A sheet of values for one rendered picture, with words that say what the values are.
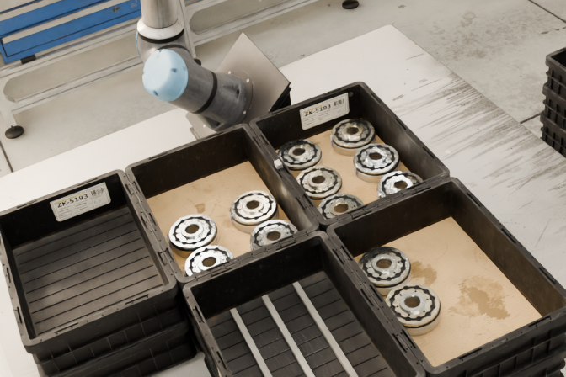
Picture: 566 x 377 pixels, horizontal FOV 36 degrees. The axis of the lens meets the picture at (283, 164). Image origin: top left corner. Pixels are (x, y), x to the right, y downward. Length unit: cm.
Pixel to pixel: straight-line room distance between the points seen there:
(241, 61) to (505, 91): 160
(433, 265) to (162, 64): 80
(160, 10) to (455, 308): 99
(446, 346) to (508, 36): 246
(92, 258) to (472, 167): 93
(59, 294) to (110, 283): 11
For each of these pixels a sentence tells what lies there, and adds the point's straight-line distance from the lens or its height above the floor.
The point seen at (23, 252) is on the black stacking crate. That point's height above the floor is 83.
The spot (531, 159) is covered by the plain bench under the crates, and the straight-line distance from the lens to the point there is 219.
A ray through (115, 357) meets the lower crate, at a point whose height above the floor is 81.
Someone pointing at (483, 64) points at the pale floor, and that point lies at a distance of 374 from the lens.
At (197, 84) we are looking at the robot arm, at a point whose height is 96.
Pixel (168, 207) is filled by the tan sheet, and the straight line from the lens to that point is 195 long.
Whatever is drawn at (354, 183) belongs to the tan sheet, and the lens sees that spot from 193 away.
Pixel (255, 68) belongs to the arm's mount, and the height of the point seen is 91.
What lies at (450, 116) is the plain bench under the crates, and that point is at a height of 70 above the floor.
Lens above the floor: 212
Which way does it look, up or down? 40 degrees down
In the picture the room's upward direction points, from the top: 9 degrees counter-clockwise
